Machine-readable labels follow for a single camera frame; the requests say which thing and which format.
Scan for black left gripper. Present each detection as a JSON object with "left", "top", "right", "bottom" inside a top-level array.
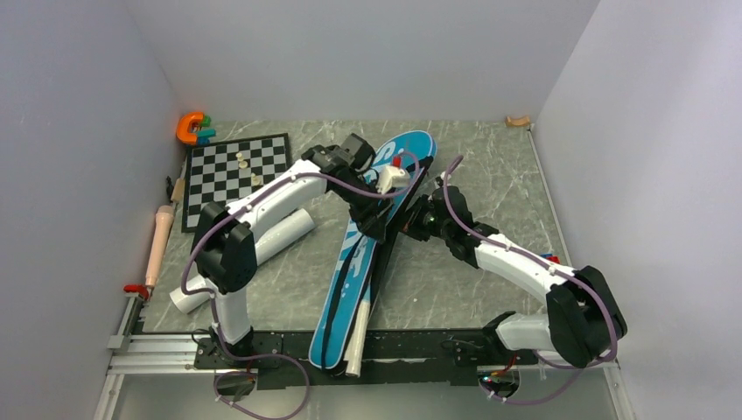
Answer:
[{"left": 334, "top": 177, "right": 396, "bottom": 245}]

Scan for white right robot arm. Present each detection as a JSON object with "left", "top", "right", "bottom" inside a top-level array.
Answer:
[{"left": 402, "top": 186, "right": 628, "bottom": 368}]

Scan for blue racket cover bag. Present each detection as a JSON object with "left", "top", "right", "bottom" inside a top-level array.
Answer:
[{"left": 308, "top": 130, "right": 438, "bottom": 375}]

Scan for wooden handle tool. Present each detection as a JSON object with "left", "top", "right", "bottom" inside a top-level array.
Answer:
[{"left": 167, "top": 178, "right": 185, "bottom": 203}]

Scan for aluminium frame rail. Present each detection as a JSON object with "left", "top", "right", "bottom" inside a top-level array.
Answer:
[{"left": 92, "top": 295, "right": 636, "bottom": 420}]

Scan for white shuttlecock tube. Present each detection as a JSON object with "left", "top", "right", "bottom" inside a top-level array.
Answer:
[{"left": 169, "top": 209, "right": 316, "bottom": 314}]

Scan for teal toy block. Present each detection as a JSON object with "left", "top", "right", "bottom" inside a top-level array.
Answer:
[{"left": 195, "top": 115, "right": 216, "bottom": 145}]

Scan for red grey clamp tool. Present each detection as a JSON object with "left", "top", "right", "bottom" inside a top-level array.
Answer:
[{"left": 122, "top": 284, "right": 151, "bottom": 301}]

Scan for tan curved wooden piece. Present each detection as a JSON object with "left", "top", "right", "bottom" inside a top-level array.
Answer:
[{"left": 505, "top": 115, "right": 531, "bottom": 128}]

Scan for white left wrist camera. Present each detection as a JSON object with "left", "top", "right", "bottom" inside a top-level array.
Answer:
[{"left": 376, "top": 164, "right": 411, "bottom": 194}]

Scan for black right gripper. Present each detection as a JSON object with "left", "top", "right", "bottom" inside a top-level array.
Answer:
[{"left": 389, "top": 194, "right": 452, "bottom": 242}]

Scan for orange horseshoe magnet toy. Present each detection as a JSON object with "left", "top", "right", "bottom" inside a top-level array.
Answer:
[{"left": 176, "top": 111, "right": 205, "bottom": 146}]

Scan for blue badminton racket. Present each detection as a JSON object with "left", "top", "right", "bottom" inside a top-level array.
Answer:
[{"left": 345, "top": 298, "right": 371, "bottom": 378}]

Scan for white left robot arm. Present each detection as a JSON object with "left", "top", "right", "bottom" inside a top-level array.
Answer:
[{"left": 191, "top": 135, "right": 410, "bottom": 368}]

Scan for black white chessboard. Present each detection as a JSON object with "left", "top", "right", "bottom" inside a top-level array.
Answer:
[{"left": 181, "top": 133, "right": 292, "bottom": 233}]

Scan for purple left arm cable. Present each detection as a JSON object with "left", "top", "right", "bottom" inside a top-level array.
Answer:
[{"left": 180, "top": 150, "right": 422, "bottom": 420}]

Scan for red blue toy blocks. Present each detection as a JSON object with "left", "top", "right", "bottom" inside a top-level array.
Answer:
[{"left": 542, "top": 254, "right": 561, "bottom": 264}]

